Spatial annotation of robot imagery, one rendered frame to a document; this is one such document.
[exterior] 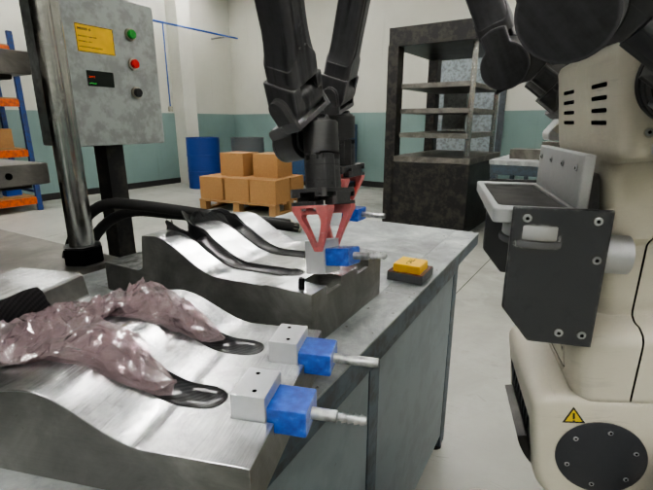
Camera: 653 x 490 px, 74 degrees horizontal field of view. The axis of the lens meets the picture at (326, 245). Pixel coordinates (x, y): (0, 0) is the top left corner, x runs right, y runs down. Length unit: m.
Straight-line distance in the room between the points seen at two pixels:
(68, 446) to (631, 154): 0.62
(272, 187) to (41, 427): 5.02
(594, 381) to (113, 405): 0.54
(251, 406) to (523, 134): 6.88
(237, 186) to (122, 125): 4.33
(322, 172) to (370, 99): 7.35
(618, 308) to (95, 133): 1.28
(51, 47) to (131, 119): 0.34
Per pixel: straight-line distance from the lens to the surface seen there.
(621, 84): 0.54
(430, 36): 4.81
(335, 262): 0.68
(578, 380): 0.65
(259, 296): 0.71
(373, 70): 8.04
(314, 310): 0.66
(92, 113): 1.41
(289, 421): 0.45
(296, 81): 0.64
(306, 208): 0.68
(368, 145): 8.03
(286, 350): 0.54
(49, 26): 1.24
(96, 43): 1.45
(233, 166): 5.97
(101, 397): 0.49
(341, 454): 0.86
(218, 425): 0.46
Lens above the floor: 1.13
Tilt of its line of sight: 16 degrees down
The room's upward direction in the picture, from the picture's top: straight up
